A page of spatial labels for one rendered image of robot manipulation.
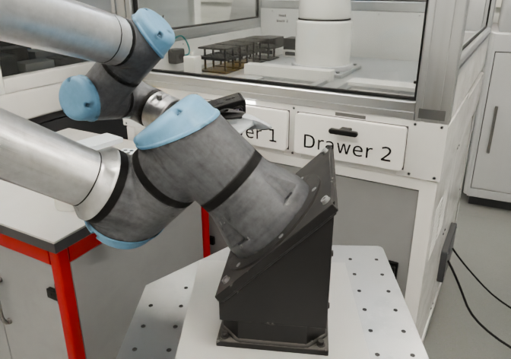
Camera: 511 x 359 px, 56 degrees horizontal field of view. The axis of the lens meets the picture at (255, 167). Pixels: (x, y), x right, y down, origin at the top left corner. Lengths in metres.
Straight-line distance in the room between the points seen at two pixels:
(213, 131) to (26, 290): 0.79
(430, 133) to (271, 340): 0.68
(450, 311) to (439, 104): 1.18
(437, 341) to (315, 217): 1.45
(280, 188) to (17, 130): 0.35
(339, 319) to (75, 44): 0.56
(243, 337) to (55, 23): 0.50
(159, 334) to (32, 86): 1.25
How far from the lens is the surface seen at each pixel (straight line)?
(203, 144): 0.64
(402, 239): 1.34
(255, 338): 0.73
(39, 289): 1.26
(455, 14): 1.16
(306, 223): 0.62
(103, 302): 1.26
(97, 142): 1.60
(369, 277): 0.91
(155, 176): 0.67
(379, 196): 1.30
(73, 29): 0.69
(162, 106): 0.88
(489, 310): 2.25
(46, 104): 1.89
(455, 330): 2.09
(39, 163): 0.67
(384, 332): 0.79
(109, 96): 0.83
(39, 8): 0.66
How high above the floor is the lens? 1.26
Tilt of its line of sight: 22 degrees down
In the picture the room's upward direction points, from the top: straight up
